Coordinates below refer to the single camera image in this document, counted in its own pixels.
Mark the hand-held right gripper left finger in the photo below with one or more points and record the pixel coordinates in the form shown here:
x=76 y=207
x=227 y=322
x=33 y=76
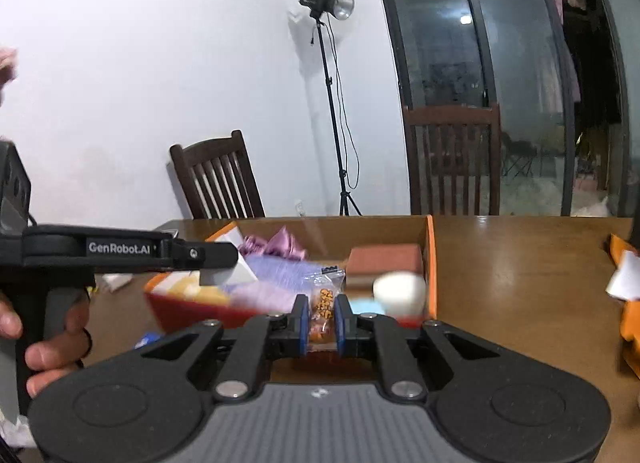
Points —
x=301 y=323

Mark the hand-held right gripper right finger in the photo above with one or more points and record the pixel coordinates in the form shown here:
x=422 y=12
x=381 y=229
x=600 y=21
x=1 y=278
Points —
x=341 y=323

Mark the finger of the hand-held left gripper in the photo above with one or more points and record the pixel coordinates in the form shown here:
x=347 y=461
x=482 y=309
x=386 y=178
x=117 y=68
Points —
x=210 y=254

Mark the clear snack packet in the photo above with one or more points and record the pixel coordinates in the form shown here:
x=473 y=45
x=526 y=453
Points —
x=322 y=303

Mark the light blue plush toy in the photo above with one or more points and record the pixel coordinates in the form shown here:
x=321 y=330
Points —
x=367 y=304

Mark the pale lilac cloth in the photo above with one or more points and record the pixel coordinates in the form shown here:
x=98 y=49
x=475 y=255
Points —
x=270 y=299

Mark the purple terry washcloth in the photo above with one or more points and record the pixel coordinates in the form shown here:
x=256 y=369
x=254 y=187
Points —
x=280 y=270

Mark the red orange cardboard box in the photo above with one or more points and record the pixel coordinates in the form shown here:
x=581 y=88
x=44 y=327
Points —
x=190 y=312

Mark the purple satin pouch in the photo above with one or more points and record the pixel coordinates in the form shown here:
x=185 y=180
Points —
x=280 y=245

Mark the person's left hand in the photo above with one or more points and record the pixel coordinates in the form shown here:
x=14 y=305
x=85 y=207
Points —
x=55 y=348

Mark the white cup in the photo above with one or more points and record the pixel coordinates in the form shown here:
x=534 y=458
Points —
x=400 y=293

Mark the white charger plug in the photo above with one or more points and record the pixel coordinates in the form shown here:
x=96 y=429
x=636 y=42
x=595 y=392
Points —
x=112 y=283

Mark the reddish brown block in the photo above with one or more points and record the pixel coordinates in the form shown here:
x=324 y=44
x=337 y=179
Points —
x=385 y=263

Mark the dark wooden slatted chair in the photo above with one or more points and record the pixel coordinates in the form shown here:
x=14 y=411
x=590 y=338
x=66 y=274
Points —
x=450 y=158
x=215 y=178

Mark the small blue object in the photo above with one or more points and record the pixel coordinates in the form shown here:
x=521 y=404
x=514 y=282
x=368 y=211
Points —
x=147 y=340

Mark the dried pink roses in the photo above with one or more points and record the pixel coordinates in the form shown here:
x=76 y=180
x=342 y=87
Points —
x=7 y=65

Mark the black light stand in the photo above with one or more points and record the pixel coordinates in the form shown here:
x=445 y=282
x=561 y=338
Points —
x=332 y=108

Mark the black studio light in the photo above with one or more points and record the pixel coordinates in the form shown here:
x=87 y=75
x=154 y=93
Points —
x=325 y=0

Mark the white paper sheet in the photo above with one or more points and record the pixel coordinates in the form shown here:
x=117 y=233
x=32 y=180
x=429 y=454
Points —
x=625 y=280

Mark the orange object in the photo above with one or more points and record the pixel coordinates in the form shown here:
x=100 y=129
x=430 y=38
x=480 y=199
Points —
x=631 y=323

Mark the glass sliding door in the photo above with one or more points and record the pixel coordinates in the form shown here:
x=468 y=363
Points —
x=525 y=68

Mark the white wall socket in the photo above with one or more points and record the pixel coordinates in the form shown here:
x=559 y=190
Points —
x=300 y=208

